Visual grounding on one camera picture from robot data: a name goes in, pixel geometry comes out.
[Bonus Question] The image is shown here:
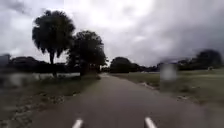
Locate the dark rounded tree clump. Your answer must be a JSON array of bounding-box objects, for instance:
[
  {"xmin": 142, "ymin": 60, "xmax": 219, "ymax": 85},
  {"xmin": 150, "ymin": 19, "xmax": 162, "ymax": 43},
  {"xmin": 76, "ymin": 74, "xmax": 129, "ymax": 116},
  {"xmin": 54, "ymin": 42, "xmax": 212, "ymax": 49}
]
[{"xmin": 109, "ymin": 56, "xmax": 141, "ymax": 74}]

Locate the grey asphalt path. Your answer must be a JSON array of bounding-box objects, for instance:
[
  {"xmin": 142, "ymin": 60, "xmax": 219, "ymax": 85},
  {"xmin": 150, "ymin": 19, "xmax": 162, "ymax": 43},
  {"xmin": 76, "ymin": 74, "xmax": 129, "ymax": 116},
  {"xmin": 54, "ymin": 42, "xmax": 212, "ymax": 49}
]
[{"xmin": 28, "ymin": 73, "xmax": 224, "ymax": 128}]

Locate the tall tree with drooping crown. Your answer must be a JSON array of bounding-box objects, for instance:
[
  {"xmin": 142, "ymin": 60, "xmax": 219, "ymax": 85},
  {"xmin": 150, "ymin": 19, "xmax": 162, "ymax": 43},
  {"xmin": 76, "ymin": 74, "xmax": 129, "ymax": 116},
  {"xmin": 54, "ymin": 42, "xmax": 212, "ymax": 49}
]
[{"xmin": 31, "ymin": 9, "xmax": 77, "ymax": 78}]

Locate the grass verge beside water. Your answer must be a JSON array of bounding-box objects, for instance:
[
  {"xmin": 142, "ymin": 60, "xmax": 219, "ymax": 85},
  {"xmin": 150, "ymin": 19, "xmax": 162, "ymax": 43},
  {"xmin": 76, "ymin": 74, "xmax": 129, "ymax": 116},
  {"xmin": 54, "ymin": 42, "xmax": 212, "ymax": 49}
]
[{"xmin": 0, "ymin": 73, "xmax": 101, "ymax": 128}]

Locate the grey water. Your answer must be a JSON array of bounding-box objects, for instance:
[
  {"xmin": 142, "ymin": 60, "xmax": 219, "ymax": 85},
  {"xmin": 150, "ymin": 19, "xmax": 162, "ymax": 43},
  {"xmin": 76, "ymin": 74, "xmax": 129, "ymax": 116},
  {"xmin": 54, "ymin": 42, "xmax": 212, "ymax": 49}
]
[{"xmin": 0, "ymin": 72, "xmax": 82, "ymax": 88}]

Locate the row of trees behind water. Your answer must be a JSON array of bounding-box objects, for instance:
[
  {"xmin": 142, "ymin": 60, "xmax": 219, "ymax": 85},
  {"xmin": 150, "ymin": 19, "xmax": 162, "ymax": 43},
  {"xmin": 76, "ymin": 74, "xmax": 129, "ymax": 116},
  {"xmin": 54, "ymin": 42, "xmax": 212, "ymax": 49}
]
[{"xmin": 0, "ymin": 54, "xmax": 83, "ymax": 75}]

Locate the open grass field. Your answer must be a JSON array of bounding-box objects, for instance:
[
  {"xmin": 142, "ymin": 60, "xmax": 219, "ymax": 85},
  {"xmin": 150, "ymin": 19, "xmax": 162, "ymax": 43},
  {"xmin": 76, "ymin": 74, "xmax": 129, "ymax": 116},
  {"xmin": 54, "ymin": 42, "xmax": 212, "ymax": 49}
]
[{"xmin": 111, "ymin": 68, "xmax": 224, "ymax": 108}]

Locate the distant row of trees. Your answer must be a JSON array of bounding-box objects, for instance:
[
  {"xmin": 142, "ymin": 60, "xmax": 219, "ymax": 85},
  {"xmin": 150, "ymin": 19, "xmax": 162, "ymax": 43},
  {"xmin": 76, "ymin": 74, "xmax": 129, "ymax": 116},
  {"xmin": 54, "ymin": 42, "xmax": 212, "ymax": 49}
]
[{"xmin": 139, "ymin": 49, "xmax": 224, "ymax": 72}]

